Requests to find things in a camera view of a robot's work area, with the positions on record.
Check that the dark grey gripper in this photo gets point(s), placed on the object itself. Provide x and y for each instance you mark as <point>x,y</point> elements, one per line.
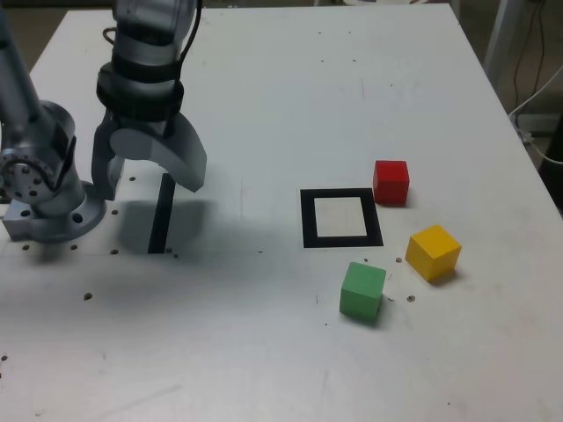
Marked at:
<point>158,128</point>

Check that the red cube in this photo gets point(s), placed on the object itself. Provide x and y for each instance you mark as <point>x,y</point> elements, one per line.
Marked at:
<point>390,182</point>

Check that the green cube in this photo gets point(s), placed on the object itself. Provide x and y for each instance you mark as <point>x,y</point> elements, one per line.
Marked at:
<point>360,292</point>

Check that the yellow cube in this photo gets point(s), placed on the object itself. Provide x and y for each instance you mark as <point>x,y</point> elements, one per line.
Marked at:
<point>433,255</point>

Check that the black tape square outline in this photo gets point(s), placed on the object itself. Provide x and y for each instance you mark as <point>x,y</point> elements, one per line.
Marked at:
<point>308,220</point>

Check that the black tape strip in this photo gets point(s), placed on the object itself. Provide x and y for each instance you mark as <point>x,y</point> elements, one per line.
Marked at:
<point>160,220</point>

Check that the white frame leg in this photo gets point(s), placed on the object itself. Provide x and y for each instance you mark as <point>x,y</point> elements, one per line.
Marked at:
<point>497,35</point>

